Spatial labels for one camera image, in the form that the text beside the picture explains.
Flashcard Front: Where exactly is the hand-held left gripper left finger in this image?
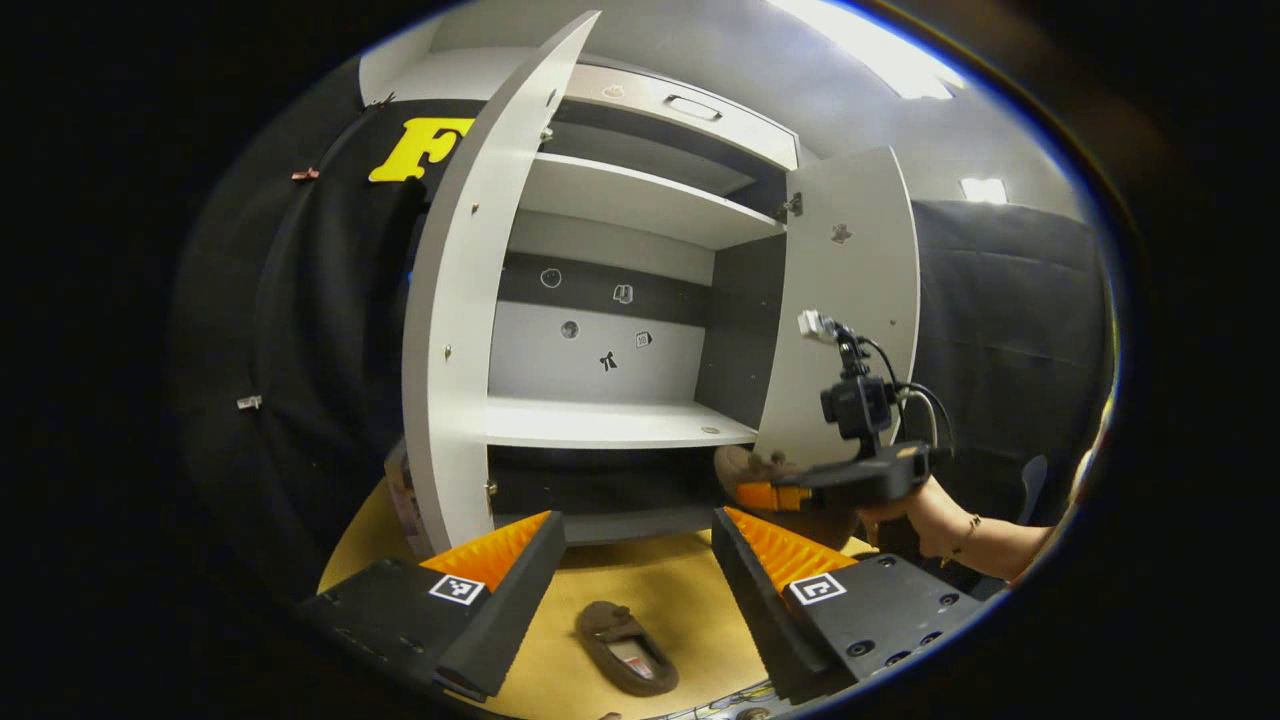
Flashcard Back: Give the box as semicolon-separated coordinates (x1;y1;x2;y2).
300;510;567;703

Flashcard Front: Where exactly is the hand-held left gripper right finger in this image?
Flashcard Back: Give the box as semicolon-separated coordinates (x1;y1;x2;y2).
712;506;986;706

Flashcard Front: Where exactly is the brown fuzzy shoe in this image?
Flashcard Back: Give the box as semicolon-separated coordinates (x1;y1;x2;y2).
715;445;863;549
575;600;679;698

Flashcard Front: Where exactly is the white cabinet door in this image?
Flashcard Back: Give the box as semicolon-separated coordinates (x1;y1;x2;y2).
402;10;601;556
752;147;921;471

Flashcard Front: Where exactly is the white and grey shoe cabinet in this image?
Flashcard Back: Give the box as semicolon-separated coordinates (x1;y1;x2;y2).
485;65;801;546

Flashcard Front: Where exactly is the colourful printed object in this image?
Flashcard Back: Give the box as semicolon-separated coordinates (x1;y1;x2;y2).
385;440;433;557

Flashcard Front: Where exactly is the grey chair backrest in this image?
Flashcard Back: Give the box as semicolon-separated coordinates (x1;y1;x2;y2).
1018;455;1051;526

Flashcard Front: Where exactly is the black backdrop cloth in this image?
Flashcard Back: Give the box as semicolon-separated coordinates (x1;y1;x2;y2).
905;198;1116;561
170;95;476;601

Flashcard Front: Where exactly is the long ceiling light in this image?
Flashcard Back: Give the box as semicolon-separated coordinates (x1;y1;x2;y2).
770;0;966;101

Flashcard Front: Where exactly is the thin bracelet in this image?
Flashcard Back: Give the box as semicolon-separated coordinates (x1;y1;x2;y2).
940;514;983;567

